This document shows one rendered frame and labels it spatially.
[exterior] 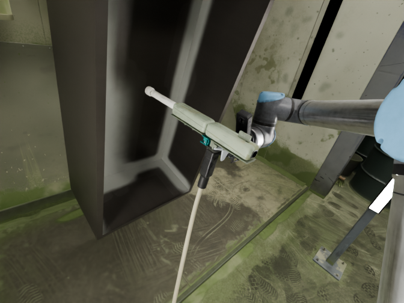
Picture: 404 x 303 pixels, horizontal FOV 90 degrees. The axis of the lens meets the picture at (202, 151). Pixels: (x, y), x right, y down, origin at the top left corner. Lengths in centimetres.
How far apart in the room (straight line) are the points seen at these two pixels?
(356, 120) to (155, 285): 132
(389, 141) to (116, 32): 88
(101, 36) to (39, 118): 145
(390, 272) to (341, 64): 220
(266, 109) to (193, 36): 57
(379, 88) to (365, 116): 178
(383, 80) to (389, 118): 204
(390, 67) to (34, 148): 283
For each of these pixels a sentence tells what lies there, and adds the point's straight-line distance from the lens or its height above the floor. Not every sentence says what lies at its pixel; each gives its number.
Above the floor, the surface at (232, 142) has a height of 116.
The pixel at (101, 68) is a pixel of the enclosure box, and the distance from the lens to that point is 56.
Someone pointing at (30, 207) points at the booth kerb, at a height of 12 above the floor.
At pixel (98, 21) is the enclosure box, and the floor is 137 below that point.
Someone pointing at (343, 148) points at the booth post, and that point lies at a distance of 249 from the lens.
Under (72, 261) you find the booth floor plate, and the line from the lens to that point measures 164.
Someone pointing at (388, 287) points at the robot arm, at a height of 117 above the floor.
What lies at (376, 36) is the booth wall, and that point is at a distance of 241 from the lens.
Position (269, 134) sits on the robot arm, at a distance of 82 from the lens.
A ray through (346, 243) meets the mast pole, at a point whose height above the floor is 27.
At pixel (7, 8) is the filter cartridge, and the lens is 178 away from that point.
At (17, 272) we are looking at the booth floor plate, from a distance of 171.
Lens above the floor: 138
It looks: 30 degrees down
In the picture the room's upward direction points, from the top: 11 degrees clockwise
